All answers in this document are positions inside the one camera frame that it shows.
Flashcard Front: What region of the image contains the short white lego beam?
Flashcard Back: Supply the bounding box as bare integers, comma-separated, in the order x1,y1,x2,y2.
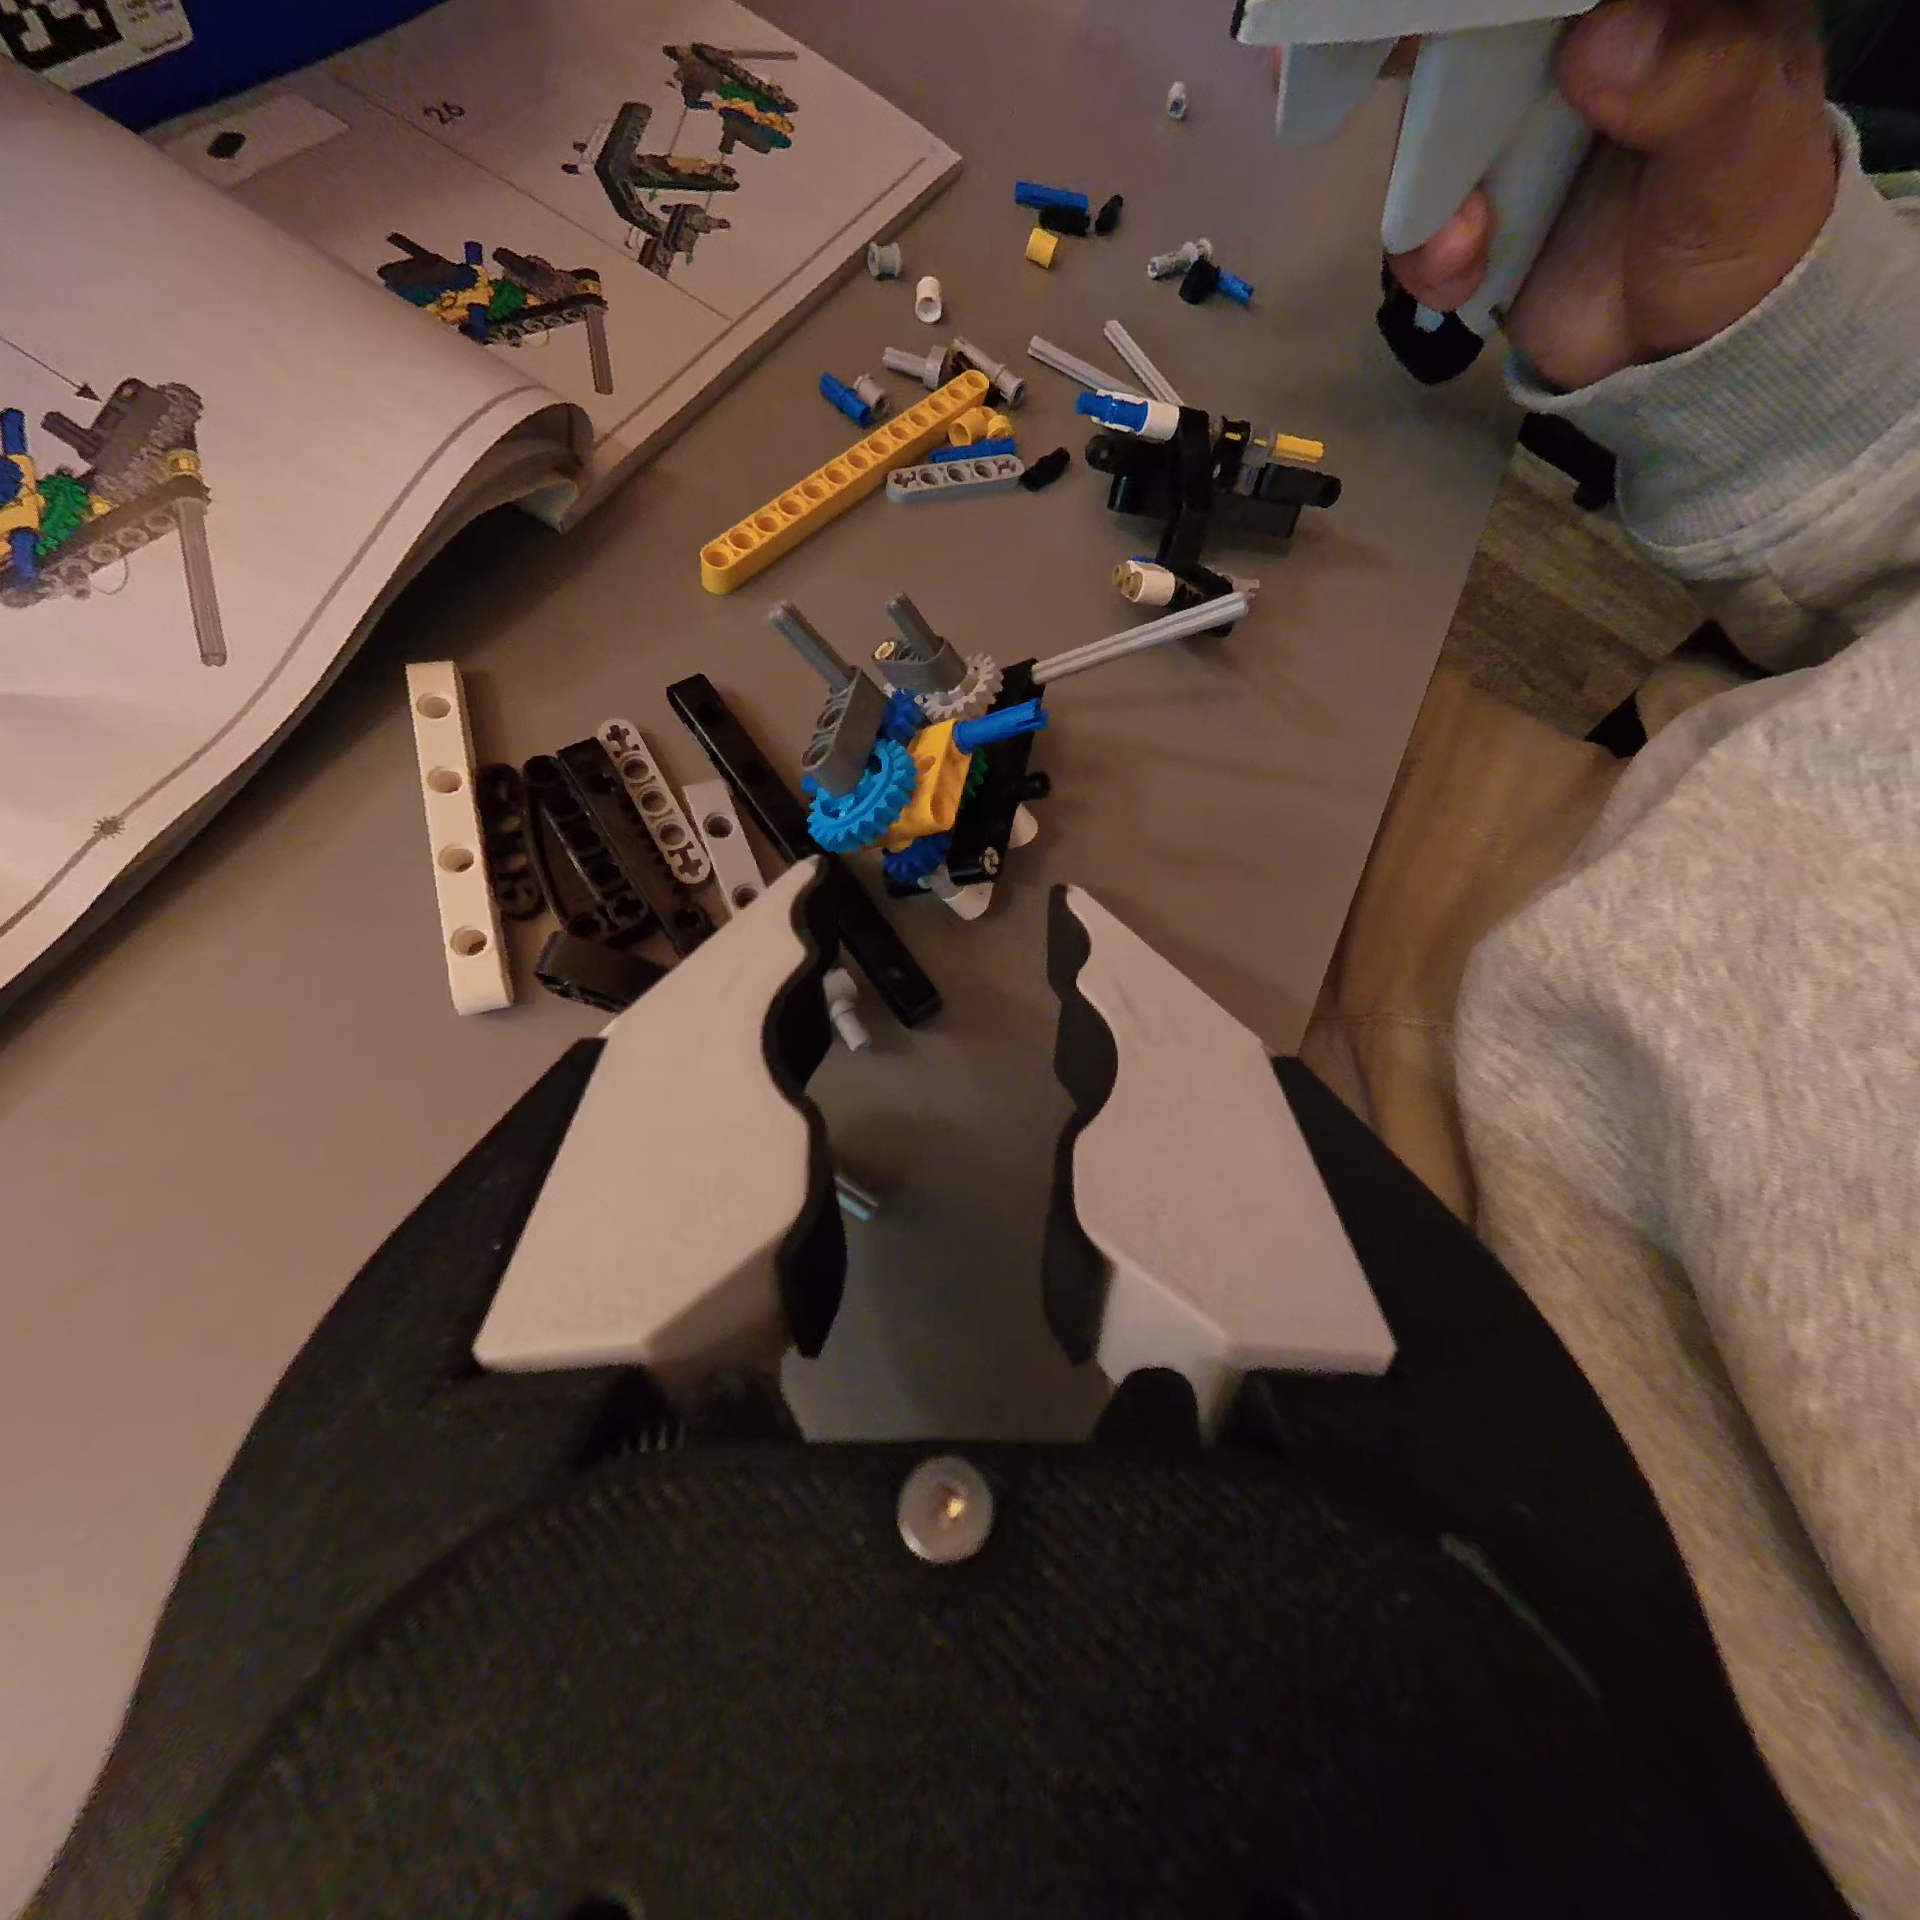
680,779,776,922

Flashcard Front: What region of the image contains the short black lego beam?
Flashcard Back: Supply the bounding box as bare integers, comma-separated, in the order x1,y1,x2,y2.
480,761,550,922

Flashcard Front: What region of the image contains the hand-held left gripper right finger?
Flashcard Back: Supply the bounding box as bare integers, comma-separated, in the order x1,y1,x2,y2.
1043,883,1400,1444

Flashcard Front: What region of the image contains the person's right forearm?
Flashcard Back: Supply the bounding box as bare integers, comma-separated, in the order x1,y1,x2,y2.
1507,105,1920,671

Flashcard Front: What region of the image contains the blue plastic bin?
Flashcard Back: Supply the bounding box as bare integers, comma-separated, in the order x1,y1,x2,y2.
0,0,453,138

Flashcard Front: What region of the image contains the long yellow lego beam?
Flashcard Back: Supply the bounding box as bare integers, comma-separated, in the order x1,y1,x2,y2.
699,368,994,598

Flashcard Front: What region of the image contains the person's grey sweatshirt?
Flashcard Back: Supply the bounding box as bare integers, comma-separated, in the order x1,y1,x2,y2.
1451,592,1920,1920

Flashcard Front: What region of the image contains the black lego frame assembly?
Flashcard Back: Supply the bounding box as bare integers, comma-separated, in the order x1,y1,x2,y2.
1074,387,1344,646

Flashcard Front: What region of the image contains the black curved lego piece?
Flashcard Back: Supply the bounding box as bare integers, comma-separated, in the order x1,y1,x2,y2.
534,930,670,1018

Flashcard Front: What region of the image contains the person's right hand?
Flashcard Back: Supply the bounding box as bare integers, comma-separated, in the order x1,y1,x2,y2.
1382,0,1845,368

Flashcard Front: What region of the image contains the lego instruction booklet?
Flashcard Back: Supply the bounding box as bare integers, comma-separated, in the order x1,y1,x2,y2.
0,0,964,1010

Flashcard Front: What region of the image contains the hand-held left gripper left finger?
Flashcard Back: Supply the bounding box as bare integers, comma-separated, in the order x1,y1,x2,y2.
472,856,852,1440

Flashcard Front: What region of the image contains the colourful lego gear assembly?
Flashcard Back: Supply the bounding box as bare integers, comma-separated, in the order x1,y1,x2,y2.
767,592,1051,922

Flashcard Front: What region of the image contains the light grey lego axle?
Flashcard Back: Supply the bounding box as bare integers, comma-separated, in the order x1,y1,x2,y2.
1030,591,1259,688

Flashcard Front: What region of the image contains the short light grey lego beam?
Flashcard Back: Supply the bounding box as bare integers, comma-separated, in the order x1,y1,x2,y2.
884,451,1029,506

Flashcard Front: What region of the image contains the long black lego beam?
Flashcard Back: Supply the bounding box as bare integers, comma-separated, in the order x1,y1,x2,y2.
666,673,944,1032

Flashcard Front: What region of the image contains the light grey thin lego liftarm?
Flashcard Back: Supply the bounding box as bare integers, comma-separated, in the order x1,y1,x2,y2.
596,720,707,890

